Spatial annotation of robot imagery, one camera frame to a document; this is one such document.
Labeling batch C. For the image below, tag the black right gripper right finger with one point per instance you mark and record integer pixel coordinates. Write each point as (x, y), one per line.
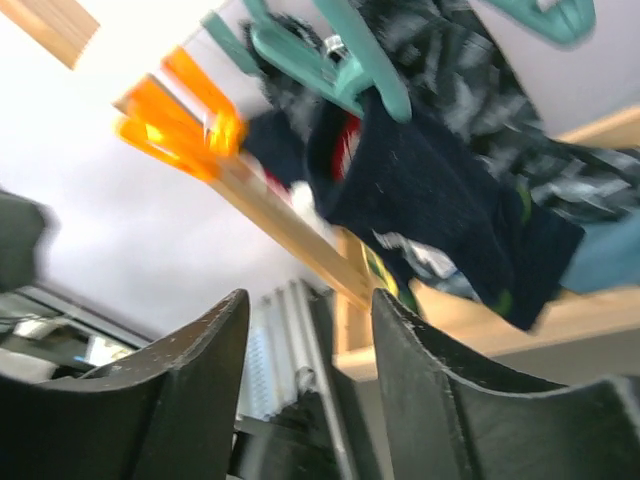
(452, 413)

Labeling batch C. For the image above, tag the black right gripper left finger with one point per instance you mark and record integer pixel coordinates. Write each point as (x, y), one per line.
(167, 411)

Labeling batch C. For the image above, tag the navy sock with yellow tag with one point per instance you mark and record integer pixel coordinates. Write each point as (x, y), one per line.
(279, 150)

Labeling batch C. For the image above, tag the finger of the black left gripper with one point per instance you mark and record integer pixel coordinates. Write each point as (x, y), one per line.
(25, 227)

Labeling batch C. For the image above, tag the teal clothes clip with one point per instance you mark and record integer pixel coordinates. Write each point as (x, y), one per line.
(350, 62)

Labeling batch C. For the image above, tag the wooden rack frame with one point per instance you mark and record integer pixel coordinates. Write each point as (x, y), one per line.
(132, 236)

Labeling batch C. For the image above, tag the dark leaf-print shorts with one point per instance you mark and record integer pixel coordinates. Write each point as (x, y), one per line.
(453, 65)

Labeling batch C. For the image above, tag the teal blue garment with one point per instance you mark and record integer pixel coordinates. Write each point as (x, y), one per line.
(608, 257)

